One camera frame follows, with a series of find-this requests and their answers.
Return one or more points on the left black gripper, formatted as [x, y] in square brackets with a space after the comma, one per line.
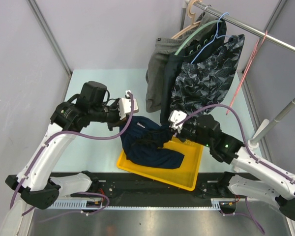
[117, 121]

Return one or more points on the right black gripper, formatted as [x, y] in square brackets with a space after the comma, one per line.
[183, 127]

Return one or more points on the navy blue shorts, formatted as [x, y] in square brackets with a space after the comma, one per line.
[143, 143]

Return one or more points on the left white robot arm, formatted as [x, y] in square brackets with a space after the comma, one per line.
[34, 183]

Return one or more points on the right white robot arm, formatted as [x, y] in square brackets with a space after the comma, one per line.
[274, 185]

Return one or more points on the leaf patterned shorts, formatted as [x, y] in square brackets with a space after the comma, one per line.
[208, 82]

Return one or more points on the grey sweat shorts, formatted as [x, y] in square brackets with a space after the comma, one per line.
[160, 56]

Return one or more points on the green hanger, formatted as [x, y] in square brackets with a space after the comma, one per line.
[193, 34]

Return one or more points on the dark teal shorts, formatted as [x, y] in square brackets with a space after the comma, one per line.
[172, 70]

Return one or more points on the wooden hanger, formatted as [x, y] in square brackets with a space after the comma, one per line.
[186, 11]

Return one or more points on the yellow plastic tray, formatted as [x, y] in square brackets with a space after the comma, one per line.
[184, 177]

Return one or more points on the grey rack pole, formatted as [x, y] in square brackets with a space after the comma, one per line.
[276, 120]

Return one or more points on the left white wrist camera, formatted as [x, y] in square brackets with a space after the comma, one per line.
[125, 107]

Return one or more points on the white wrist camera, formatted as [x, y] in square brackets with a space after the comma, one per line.
[175, 119]
[125, 107]

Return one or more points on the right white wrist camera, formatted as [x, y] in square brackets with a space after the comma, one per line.
[175, 119]

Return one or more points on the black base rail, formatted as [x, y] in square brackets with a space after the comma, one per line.
[121, 191]

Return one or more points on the blue wire hanger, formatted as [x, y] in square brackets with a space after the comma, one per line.
[211, 41]

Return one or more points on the pink wire hanger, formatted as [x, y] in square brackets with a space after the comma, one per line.
[256, 48]

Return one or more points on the metal clothes rail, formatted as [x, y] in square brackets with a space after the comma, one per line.
[245, 27]

